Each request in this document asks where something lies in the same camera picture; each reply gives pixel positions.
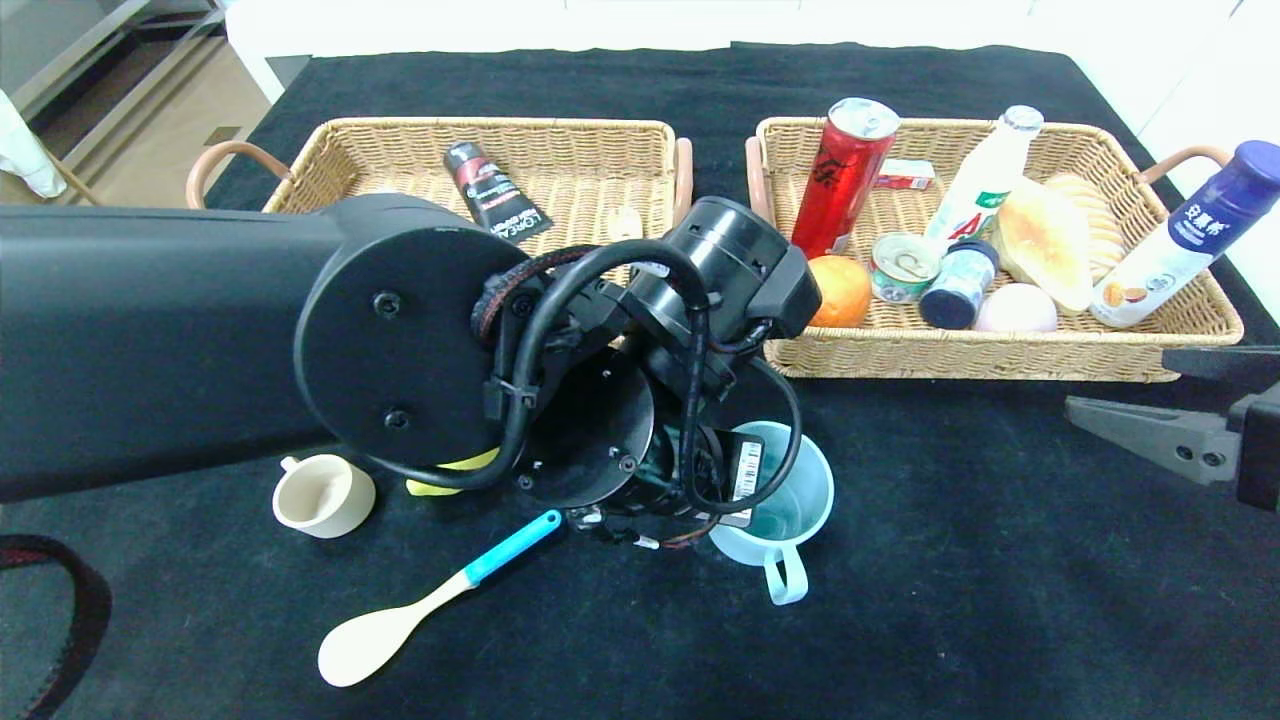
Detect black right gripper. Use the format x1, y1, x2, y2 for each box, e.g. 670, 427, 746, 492
1063, 345, 1280, 513

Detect short silver tin can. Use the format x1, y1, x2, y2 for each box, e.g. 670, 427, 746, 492
868, 232, 943, 304

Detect red soda can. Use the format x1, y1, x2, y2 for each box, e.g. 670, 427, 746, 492
790, 97, 901, 261

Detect light blue mug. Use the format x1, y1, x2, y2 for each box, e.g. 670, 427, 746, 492
704, 421, 835, 607

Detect white bottle blue cap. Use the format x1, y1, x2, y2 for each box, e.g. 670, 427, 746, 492
1090, 140, 1280, 329

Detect striped bread loaf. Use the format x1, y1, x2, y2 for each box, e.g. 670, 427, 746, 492
1043, 173, 1125, 284

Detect pale pink round bun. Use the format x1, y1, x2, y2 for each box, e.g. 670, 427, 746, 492
972, 283, 1059, 334

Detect yellow bread bun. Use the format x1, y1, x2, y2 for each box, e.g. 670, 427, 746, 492
990, 178, 1093, 313

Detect small dark blue jar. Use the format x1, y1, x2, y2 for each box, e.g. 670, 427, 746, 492
917, 238, 999, 331

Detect white milk drink bottle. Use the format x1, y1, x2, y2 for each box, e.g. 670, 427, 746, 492
922, 105, 1045, 258

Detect orange fruit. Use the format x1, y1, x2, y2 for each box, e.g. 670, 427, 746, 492
808, 255, 873, 329

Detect black tablecloth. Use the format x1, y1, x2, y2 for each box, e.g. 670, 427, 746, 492
0, 42, 1280, 720

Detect black cosmetic tube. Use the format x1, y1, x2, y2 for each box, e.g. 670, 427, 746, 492
444, 141, 554, 244

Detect yellow lemon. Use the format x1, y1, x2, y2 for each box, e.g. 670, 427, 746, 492
405, 447, 501, 498

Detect small beige cup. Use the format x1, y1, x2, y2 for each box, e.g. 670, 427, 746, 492
272, 455, 378, 540

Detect white table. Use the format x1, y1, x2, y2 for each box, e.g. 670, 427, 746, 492
228, 0, 1076, 106

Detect white hanging cloth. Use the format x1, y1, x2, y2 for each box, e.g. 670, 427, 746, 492
0, 88, 71, 199

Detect rectangular wicker basket brown handles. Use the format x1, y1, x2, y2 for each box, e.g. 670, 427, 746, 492
186, 117, 694, 263
745, 115, 1244, 383

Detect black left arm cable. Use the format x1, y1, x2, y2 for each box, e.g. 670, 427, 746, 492
365, 240, 806, 516

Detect black red braided cable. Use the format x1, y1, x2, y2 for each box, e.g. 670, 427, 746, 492
470, 245, 601, 341
0, 535, 113, 720

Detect beige spoon blue handle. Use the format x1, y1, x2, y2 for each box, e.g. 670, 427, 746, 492
318, 510, 564, 688

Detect grey metal shelf frame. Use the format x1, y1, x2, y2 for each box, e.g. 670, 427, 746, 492
0, 0, 233, 136

